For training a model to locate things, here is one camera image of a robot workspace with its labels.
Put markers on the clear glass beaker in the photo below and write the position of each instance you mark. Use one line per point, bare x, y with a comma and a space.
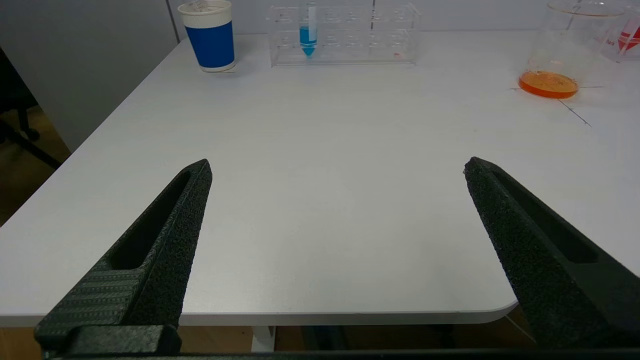
550, 82

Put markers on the blue sleeve white paper cup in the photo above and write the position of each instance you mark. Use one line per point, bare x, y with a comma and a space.
212, 45

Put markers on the test tube with blue pigment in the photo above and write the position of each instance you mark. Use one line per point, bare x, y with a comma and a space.
308, 37

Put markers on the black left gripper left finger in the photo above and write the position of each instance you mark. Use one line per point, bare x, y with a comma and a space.
160, 260

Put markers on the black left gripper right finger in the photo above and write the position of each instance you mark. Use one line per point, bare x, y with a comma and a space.
555, 260

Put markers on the white table leg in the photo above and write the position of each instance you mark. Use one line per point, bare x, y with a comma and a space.
263, 339

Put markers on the clear acrylic test tube rack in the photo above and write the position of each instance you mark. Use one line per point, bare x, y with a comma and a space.
350, 45
622, 50

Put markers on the black chair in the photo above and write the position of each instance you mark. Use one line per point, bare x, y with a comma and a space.
20, 120

